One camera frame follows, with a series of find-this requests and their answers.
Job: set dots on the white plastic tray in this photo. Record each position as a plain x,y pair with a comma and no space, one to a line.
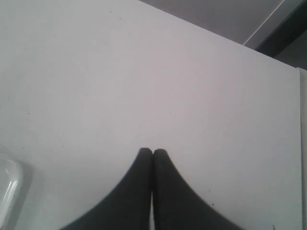
11,179

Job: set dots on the black post in background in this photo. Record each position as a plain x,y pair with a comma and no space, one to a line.
288,42

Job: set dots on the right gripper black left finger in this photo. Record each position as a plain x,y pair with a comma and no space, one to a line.
128,205

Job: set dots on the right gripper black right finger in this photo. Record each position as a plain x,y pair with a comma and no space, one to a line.
176,205

